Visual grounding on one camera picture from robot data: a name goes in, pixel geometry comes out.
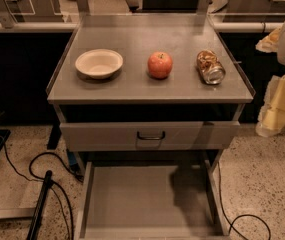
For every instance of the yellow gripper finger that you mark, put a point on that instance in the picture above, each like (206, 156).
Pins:
(269, 43)
(271, 118)

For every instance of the orange soda can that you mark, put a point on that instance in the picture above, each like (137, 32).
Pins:
(210, 68)

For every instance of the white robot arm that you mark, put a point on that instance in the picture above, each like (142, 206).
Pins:
(281, 46)

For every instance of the grey metal drawer cabinet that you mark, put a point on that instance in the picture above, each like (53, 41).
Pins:
(132, 95)

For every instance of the closed grey top drawer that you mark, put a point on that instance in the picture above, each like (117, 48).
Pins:
(147, 136)

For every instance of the open grey middle drawer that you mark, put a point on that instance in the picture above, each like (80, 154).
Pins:
(170, 202)

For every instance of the red apple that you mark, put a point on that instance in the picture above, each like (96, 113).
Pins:
(160, 65)

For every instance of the white paper bowl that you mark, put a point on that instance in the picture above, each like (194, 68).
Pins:
(99, 63)

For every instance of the black bar on floor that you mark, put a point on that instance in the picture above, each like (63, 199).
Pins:
(37, 216)

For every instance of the white horizontal rail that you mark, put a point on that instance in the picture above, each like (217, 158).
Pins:
(233, 27)

